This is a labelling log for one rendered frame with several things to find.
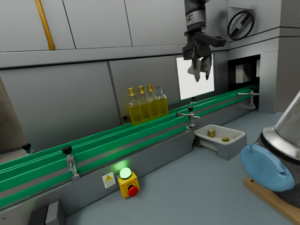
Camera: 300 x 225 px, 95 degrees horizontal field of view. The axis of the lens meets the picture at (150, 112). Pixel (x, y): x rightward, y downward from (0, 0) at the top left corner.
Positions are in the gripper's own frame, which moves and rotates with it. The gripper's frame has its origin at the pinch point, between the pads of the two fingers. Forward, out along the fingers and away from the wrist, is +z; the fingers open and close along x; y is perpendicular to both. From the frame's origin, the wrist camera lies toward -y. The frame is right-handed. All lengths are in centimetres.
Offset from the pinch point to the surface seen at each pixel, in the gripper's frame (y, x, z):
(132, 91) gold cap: 26.9, 22.1, 1.7
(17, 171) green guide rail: 21, 73, 21
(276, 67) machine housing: 8, -88, 4
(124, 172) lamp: 8, 39, 31
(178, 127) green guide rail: 15.1, 4.2, 25.1
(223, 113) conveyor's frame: 23, -47, 32
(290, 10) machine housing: 8, -105, -35
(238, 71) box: 42, -100, 4
